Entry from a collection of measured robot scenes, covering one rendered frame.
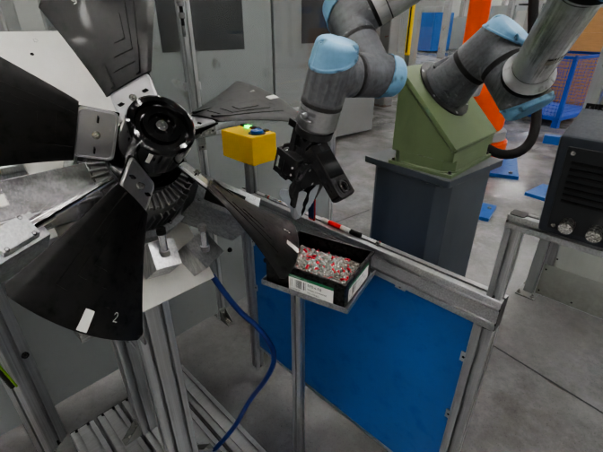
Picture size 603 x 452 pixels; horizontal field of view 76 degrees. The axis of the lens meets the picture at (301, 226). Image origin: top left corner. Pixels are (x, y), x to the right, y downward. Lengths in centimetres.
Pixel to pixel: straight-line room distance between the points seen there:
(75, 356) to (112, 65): 125
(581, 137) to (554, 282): 186
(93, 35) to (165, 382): 85
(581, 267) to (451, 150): 148
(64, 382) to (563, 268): 241
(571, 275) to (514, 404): 86
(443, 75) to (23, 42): 103
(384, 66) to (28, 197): 66
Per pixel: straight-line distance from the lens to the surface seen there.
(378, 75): 73
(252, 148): 122
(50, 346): 176
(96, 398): 195
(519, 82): 107
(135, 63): 85
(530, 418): 193
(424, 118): 115
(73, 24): 95
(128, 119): 72
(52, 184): 84
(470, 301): 96
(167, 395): 124
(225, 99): 95
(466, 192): 126
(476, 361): 106
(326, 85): 67
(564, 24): 92
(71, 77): 110
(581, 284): 251
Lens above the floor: 138
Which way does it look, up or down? 28 degrees down
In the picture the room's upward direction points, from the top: straight up
